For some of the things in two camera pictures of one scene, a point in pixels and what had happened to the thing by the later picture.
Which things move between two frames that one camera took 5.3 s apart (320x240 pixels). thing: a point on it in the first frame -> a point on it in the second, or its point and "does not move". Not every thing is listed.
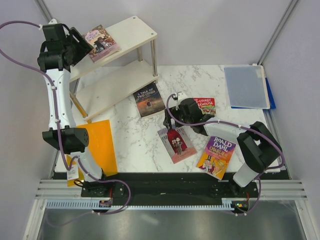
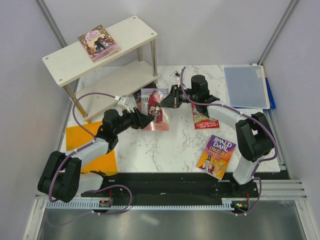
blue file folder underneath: (271, 101) does not move
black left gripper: (84, 46) -> (144, 119)
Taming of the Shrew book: (104, 45) does not move
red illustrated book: (177, 143) -> (150, 99)
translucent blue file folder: (247, 87) does not move
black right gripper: (173, 112) -> (172, 100)
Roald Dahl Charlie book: (216, 157) does not move
